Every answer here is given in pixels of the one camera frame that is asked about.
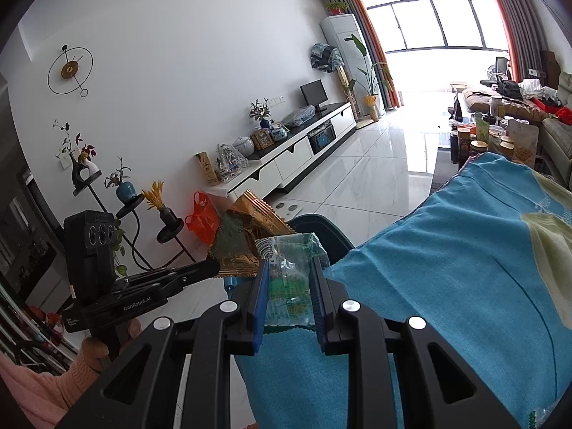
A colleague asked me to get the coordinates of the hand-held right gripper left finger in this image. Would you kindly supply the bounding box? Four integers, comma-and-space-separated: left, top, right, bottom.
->
56, 259, 271, 429

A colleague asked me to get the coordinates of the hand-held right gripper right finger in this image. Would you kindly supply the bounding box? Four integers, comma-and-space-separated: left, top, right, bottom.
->
308, 257, 521, 429

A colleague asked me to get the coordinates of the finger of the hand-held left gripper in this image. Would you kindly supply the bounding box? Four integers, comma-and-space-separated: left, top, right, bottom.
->
123, 260, 221, 284
134, 271, 220, 295

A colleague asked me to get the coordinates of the green clear plastic wrapper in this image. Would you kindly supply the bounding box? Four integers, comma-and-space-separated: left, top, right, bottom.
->
255, 232, 331, 334

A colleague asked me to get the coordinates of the golden brown snack wrapper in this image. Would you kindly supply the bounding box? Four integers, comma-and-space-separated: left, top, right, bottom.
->
210, 190, 298, 280

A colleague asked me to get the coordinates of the teal plastic bin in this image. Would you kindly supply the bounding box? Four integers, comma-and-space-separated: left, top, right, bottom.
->
222, 214, 356, 300

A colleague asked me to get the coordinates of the person's left forearm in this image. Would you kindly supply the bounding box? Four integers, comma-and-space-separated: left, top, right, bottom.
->
0, 352, 103, 425

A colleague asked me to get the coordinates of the person's left hand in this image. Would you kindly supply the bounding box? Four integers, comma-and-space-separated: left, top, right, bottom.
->
82, 317, 144, 373

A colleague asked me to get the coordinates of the orange plastic bag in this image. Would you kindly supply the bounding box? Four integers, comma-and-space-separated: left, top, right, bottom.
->
184, 191, 221, 246

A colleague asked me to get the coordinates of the black metal plant stand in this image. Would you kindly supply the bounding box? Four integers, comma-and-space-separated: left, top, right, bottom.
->
71, 172, 197, 278

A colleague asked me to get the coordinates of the black vase with golden wheat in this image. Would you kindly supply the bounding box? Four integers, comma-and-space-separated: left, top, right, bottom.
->
140, 181, 179, 226

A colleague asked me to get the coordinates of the blue vase with plant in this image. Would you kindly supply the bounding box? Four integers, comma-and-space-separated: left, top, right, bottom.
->
104, 156, 137, 204

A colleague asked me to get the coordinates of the yellow printed box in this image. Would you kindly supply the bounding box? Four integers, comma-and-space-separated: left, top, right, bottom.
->
194, 151, 220, 187

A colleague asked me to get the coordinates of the clear glass model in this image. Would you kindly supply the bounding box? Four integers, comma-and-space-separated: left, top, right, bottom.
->
216, 143, 248, 182

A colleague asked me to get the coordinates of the blue floral blanket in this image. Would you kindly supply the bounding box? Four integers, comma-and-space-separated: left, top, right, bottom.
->
237, 152, 572, 429

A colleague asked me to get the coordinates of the white TV cabinet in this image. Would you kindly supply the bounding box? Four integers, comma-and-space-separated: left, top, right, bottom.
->
201, 100, 358, 202

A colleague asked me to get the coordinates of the dark vase with branches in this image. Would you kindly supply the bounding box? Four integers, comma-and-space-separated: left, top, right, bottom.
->
249, 98, 272, 129

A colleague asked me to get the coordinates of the clear plastic bag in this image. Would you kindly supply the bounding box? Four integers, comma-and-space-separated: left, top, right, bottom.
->
283, 105, 316, 128

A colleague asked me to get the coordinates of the black monitor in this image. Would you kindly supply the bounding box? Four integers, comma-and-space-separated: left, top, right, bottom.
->
299, 79, 329, 114

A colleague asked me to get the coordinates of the tall leafy plant yellow pot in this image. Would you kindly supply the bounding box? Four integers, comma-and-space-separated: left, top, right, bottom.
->
346, 33, 394, 121

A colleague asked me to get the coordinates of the coffee table with jars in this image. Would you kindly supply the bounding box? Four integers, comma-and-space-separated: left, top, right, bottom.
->
447, 112, 541, 166

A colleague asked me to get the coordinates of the cloth-covered standing fan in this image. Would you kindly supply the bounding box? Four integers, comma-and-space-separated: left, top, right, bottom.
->
310, 42, 358, 119

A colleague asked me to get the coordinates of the grey orange curtain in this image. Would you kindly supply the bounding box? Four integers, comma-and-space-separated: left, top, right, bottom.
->
322, 0, 403, 110
483, 0, 543, 85

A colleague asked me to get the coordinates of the brown paper snack bag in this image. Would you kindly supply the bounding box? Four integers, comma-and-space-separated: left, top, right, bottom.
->
505, 118, 541, 168

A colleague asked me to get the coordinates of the white standing air conditioner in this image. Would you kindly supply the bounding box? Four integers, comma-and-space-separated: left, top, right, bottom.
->
319, 13, 385, 119

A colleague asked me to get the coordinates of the olive brown sofa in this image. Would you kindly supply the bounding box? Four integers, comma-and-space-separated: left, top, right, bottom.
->
462, 69, 572, 175

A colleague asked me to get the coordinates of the black office chair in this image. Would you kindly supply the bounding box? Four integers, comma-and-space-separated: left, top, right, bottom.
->
485, 56, 510, 85

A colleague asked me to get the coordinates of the large window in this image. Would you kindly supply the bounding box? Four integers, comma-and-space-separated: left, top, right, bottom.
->
366, 0, 510, 54

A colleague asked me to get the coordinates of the wooden picture frame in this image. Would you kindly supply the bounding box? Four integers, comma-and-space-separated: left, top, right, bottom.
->
250, 129, 274, 150

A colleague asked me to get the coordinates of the round wire wall clock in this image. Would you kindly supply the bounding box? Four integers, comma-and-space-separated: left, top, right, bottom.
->
47, 45, 94, 98

